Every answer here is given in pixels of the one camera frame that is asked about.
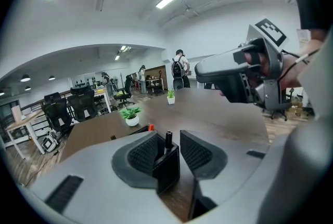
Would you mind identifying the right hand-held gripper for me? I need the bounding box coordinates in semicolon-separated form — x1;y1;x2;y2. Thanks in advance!
194;17;292;112

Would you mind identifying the white box with black pattern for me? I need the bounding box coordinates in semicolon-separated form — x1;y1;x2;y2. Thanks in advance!
42;131;59;153

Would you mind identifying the black square pen holder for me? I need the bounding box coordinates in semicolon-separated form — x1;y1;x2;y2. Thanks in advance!
126;125;181;194

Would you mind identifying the person's right forearm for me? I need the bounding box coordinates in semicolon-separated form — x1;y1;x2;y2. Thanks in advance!
280;28;328;88

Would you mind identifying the person's right hand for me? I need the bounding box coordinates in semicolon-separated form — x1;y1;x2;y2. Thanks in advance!
244;51;272;80

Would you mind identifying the green plant in square pot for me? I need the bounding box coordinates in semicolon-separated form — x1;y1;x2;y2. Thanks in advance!
166;87;176;105

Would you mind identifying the green plant in round pot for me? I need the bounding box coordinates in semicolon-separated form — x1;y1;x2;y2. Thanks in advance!
119;107;143;127

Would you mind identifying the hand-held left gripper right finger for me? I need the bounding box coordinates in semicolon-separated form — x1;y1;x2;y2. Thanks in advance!
180;129;271;221

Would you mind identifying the black office chair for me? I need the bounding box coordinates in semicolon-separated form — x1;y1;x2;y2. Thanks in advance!
262;87;294;121
67;86;98;122
113;74;135;108
43;92;73;137

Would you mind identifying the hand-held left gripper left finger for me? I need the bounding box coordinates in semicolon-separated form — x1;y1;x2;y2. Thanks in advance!
28;130;184;223

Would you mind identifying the wooden desk with white legs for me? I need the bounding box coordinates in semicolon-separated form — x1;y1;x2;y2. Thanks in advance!
5;110;47;161

